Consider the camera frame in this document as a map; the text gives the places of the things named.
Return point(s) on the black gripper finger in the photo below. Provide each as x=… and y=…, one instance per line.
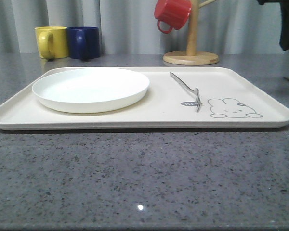
x=284, y=7

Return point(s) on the silver fork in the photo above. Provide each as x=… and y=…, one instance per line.
x=186, y=87

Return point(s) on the white round plate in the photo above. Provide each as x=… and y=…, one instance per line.
x=91, y=90

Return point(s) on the wooden mug tree stand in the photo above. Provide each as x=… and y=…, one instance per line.
x=191, y=56

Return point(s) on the red ribbed mug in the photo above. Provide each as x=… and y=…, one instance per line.
x=172, y=14

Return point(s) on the beige rabbit serving tray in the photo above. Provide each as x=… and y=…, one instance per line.
x=228, y=101

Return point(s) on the grey curtain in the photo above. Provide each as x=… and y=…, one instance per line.
x=129, y=26

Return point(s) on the dark blue mug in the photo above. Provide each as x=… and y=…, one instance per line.
x=83, y=42

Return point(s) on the yellow mug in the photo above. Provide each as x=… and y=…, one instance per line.
x=52, y=42

